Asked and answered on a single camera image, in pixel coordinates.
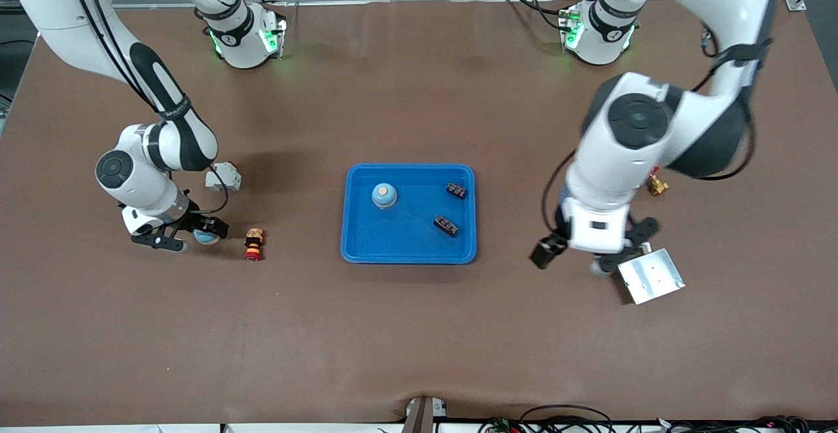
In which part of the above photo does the blue plastic tray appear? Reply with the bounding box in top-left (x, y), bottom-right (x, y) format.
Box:
top-left (340, 163), bottom-right (477, 265)

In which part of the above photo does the red yellow emergency stop button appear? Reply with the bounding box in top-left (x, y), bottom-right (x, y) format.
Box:
top-left (244, 227), bottom-right (266, 262)

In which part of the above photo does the silver aluminium plate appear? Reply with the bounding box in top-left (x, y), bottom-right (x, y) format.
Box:
top-left (615, 248), bottom-right (686, 305)

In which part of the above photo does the white circuit breaker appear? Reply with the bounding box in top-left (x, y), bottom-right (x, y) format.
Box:
top-left (205, 162), bottom-right (242, 192)

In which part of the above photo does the black looped cable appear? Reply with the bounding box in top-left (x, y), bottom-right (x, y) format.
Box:
top-left (519, 405), bottom-right (615, 433)

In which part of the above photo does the grey metal table bracket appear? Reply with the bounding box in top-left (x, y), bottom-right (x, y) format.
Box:
top-left (401, 395), bottom-right (450, 433)

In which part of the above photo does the black cable bundle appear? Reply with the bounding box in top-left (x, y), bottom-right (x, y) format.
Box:
top-left (655, 415), bottom-right (838, 433)

